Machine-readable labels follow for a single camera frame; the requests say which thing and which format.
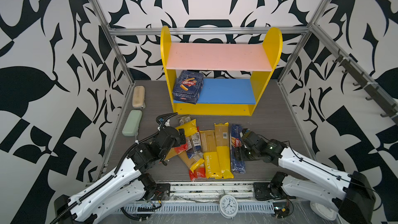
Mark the plain yellow spaghetti bag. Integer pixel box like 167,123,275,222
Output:
215,122,234,179

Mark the square white clock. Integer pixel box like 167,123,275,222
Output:
310,202,337,221

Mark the round white alarm clock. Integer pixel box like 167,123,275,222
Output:
219,195,238,219

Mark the white slotted cable duct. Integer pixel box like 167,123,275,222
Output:
124,202,275,214

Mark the mint green zipper case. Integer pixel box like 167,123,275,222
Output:
122,110,143,137

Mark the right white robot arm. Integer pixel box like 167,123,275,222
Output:
231,129,376,224

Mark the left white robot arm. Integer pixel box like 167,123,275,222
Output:
52,127,186,224

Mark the clear blue label noodle pack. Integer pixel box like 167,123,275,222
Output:
178,115,202,158

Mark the blue Barilla spaghetti bag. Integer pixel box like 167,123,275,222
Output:
230,123,246,174

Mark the yellow wooden shelf unit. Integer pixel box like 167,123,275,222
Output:
160,26,283,116

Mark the blue lower shelf board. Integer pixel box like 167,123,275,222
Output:
172,78,257,105

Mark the beige zipper case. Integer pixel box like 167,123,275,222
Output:
132,86,146,109

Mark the black corrugated cable hose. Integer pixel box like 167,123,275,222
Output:
49,111,178,224

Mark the yellow Pastatime spaghetti bag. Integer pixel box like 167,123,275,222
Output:
200,130,222,179

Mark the yellow spaghetti bag with barcode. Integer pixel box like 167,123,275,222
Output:
165,119,198,160

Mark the blue Barilla pasta box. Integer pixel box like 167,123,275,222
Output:
172,70,204,104

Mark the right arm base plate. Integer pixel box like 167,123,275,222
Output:
253,182,287,201

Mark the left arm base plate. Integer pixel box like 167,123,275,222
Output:
142,183,171,201

